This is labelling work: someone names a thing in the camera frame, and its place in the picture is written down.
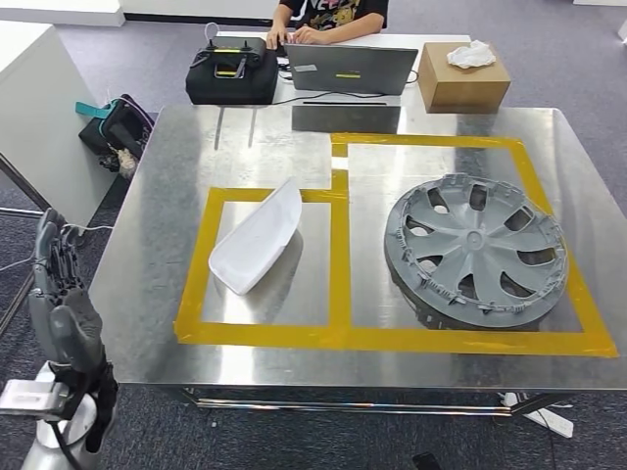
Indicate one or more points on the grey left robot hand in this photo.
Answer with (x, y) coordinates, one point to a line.
(69, 324)

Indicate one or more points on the white plastic car part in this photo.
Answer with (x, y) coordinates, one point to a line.
(254, 246)

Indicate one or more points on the stainless steel workbench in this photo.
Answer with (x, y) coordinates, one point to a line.
(146, 311)

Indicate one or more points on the white cabinet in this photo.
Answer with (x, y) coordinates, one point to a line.
(623, 31)
(44, 130)

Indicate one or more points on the black carry case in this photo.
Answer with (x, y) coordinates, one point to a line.
(230, 89)

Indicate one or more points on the yellow table tape outline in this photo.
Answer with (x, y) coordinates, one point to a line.
(341, 259)

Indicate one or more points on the person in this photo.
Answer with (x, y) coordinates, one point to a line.
(338, 13)

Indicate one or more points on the grey laptop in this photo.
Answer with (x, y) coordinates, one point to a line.
(377, 65)

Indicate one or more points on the black right robot foot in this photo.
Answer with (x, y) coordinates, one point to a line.
(426, 462)

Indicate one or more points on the white desk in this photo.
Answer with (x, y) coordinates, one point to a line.
(402, 39)

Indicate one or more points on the grey plastic wheel hubcap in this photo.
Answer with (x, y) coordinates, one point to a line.
(473, 240)

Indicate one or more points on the brown cardboard box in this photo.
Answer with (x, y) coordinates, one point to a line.
(465, 92)

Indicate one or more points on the white crumpled tissue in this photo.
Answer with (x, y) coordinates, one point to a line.
(471, 56)

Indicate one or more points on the white power strip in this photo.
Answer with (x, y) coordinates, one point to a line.
(556, 425)

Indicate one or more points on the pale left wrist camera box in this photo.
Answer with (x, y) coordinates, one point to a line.
(29, 397)

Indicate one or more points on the steel table leg frame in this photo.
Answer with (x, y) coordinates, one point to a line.
(20, 213)

